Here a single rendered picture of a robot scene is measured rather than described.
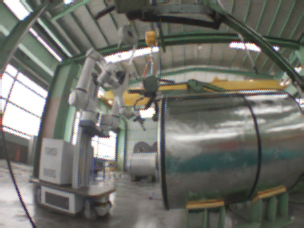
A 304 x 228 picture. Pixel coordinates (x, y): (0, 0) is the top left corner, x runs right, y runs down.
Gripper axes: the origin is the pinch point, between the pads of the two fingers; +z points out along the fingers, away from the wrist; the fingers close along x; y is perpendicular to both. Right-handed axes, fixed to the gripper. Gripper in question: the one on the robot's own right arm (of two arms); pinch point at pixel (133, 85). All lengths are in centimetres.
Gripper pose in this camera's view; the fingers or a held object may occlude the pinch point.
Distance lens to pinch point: 131.2
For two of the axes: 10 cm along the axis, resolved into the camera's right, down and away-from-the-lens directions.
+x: -6.4, 7.4, 1.9
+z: 7.4, 6.6, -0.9
